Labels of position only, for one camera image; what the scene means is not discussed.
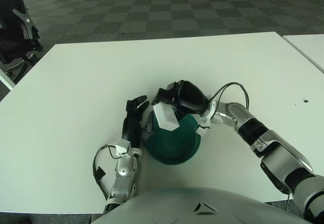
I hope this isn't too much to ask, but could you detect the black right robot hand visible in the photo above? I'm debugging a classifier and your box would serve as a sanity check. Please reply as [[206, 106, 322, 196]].
[[151, 80, 212, 116]]

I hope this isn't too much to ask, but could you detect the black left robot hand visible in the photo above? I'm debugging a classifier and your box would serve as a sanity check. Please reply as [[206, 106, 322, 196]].
[[121, 95, 155, 148]]

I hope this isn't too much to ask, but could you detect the white charger block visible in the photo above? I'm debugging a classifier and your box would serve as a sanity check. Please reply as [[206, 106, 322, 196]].
[[153, 103, 180, 131]]

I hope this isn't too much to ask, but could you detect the dark green round plate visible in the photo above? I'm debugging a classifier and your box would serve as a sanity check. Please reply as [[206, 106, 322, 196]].
[[143, 114, 202, 165]]

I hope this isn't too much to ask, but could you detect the grey robot torso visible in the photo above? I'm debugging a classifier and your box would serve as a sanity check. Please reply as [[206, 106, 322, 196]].
[[91, 186, 308, 224]]

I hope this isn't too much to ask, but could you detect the white rectangular table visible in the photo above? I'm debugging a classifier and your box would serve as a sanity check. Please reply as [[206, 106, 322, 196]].
[[282, 33, 324, 72]]

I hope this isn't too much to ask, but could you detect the white desk corner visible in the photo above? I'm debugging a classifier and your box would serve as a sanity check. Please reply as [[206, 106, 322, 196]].
[[0, 68, 16, 91]]

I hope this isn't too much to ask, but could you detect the black office chair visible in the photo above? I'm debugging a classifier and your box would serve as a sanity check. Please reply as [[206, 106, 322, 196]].
[[0, 0, 45, 83]]

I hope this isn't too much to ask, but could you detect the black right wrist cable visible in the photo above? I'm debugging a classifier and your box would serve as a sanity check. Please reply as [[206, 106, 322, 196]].
[[209, 82, 251, 108]]

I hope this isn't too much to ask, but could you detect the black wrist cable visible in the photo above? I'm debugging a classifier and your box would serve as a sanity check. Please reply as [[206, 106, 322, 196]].
[[209, 82, 251, 108], [92, 144, 119, 201]]

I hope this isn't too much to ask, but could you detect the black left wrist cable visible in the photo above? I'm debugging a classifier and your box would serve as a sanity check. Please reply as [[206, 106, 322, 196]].
[[92, 144, 119, 201]]

